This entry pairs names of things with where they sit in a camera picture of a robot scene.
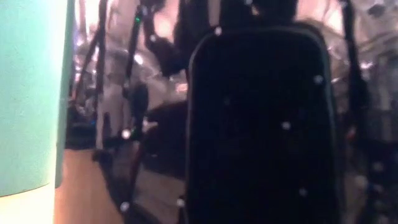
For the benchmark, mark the dark navy enamel mug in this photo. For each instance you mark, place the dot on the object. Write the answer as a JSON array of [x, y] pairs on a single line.
[[264, 140]]

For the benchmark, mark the teal plastic cup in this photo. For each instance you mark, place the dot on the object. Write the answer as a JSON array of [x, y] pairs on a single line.
[[28, 93]]

